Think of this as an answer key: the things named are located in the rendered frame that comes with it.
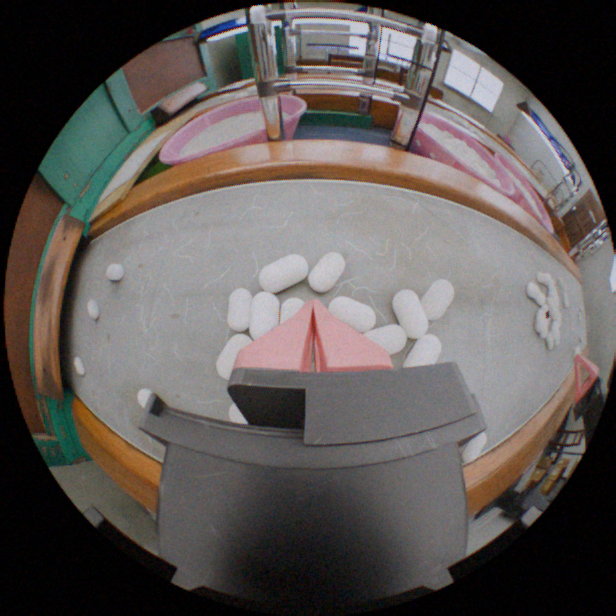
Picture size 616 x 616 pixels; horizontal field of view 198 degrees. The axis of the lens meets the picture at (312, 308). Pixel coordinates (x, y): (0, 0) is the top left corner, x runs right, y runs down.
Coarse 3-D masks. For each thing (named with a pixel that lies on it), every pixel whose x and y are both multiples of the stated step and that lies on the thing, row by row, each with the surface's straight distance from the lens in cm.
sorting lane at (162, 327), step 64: (256, 192) 22; (320, 192) 21; (384, 192) 23; (128, 256) 29; (192, 256) 20; (256, 256) 17; (320, 256) 16; (384, 256) 18; (448, 256) 21; (512, 256) 33; (128, 320) 25; (192, 320) 18; (384, 320) 16; (448, 320) 19; (512, 320) 28; (576, 320) 87; (128, 384) 25; (192, 384) 18; (512, 384) 28
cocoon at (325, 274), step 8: (328, 256) 14; (336, 256) 15; (320, 264) 14; (328, 264) 14; (336, 264) 14; (344, 264) 15; (312, 272) 14; (320, 272) 14; (328, 272) 14; (336, 272) 14; (312, 280) 14; (320, 280) 14; (328, 280) 14; (336, 280) 15; (312, 288) 15; (320, 288) 14; (328, 288) 14
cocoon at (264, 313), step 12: (252, 300) 14; (264, 300) 13; (276, 300) 14; (252, 312) 14; (264, 312) 13; (276, 312) 14; (252, 324) 13; (264, 324) 13; (276, 324) 14; (252, 336) 14
